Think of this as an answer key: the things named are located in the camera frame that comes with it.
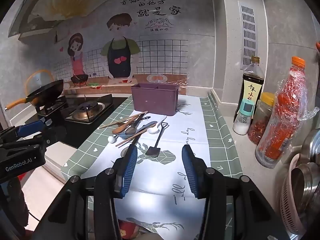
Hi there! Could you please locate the glass pot lid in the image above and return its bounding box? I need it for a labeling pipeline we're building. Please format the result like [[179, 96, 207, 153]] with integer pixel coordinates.
[[25, 69, 57, 98]]

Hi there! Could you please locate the blue plastic spoon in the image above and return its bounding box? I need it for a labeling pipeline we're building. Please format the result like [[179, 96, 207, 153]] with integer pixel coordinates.
[[117, 121, 158, 139]]

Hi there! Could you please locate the salt grinder with teal cap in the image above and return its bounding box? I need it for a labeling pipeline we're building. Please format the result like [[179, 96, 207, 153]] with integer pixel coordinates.
[[232, 99, 253, 136]]

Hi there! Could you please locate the wooden spoon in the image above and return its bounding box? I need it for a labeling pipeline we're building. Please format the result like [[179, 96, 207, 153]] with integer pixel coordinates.
[[112, 116, 145, 135]]

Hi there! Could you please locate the stainless steel pot lid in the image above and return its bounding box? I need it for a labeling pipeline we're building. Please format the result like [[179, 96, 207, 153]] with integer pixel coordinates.
[[300, 129, 320, 165]]

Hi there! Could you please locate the dark soy sauce bottle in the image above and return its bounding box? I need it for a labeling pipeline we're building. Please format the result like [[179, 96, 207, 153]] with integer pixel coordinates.
[[234, 56, 265, 124]]

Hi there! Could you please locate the range hood with flower print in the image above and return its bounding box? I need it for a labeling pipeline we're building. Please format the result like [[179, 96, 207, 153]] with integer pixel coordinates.
[[10, 0, 140, 40]]

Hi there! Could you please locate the black gas stove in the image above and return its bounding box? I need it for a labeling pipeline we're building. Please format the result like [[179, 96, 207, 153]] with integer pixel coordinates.
[[24, 94, 129, 149]]

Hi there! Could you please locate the black shovel-shaped spoon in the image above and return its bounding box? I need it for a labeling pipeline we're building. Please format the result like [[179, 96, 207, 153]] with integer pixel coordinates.
[[145, 122, 169, 158]]

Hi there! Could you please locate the chili jar with yellow lid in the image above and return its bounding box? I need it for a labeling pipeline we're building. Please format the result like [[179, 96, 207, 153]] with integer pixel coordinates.
[[247, 92, 275, 145]]

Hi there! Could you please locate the orange bottle in plastic wrap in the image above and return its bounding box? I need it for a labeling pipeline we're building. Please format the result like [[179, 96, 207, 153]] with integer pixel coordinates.
[[255, 56, 320, 169]]

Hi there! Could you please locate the white vent grille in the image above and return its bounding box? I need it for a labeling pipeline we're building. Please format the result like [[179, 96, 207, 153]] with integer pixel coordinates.
[[237, 1, 258, 70]]

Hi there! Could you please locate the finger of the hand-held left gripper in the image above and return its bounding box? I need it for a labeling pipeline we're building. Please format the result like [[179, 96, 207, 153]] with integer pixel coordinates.
[[2, 119, 53, 138], [0, 134, 50, 151]]

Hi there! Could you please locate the green checked table mat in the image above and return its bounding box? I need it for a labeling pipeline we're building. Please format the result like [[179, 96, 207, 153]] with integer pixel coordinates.
[[64, 94, 244, 240]]

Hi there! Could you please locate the dark metal spoon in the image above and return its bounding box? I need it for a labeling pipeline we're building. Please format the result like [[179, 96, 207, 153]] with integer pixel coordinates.
[[124, 116, 151, 136]]

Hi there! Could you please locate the cartoon wall poster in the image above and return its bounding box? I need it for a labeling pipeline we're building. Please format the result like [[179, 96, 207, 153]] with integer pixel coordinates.
[[51, 0, 215, 90]]

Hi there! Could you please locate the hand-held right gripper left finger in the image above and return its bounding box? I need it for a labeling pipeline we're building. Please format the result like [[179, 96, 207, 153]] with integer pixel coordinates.
[[32, 144, 139, 240]]

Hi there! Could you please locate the black wok with yellow handle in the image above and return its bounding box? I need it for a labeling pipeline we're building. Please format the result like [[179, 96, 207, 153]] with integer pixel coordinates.
[[5, 79, 64, 112]]

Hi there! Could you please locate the purple plastic utensil holder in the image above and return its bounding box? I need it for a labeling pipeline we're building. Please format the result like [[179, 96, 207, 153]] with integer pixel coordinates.
[[131, 83, 179, 116]]

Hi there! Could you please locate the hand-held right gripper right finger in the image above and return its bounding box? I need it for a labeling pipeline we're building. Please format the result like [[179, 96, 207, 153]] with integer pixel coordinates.
[[182, 144, 290, 240]]

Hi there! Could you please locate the pink plastic colander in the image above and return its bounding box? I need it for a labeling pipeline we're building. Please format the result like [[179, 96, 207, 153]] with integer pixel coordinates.
[[280, 152, 320, 237]]

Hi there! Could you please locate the black round spoon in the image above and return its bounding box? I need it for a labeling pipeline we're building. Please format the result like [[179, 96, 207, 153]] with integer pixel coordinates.
[[120, 136, 140, 158]]

